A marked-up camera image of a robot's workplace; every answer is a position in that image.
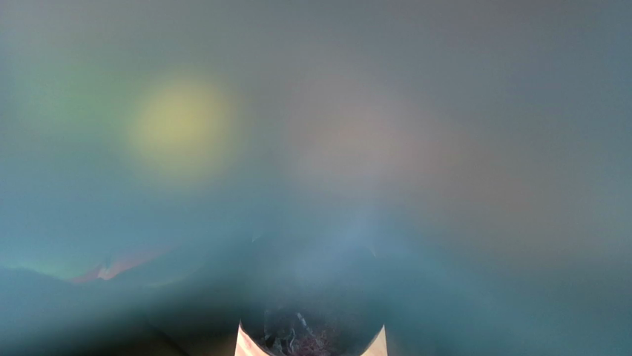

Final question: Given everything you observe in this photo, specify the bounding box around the light blue plastic bag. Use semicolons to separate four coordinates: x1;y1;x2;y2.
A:
1;1;631;355

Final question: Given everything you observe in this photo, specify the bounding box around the fake dark passion fruit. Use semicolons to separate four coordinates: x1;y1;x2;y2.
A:
234;306;389;355

